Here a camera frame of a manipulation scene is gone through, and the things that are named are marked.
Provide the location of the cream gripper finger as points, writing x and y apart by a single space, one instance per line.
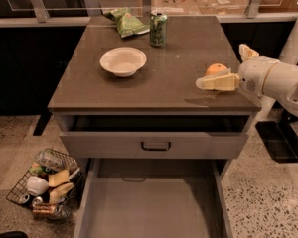
246 52
223 80

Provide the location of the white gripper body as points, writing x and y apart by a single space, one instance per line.
253 74

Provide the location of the orange fruit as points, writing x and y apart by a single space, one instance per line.
215 68

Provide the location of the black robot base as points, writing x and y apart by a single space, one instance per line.
279 138

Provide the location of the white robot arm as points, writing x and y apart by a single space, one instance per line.
282 82

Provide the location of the grey drawer cabinet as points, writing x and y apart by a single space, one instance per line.
160 97

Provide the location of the grey top drawer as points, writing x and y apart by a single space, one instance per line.
154 145

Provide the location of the grey drawer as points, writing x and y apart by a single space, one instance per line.
154 145
152 199

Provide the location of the grey middle drawer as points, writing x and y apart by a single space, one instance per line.
152 199

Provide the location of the green soda can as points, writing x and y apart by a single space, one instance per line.
158 28

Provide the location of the white ceramic bowl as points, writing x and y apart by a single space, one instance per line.
123 62

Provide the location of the green chip bag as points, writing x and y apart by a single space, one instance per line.
126 24

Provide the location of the yellow sponge in basket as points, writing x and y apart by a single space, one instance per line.
59 178

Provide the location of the clear plastic bottle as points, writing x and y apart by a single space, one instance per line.
49 160

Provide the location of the white bowl in basket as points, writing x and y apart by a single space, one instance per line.
36 186

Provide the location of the brown snack bar packet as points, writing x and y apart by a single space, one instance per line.
44 209

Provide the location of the black wire basket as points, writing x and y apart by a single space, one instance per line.
51 187

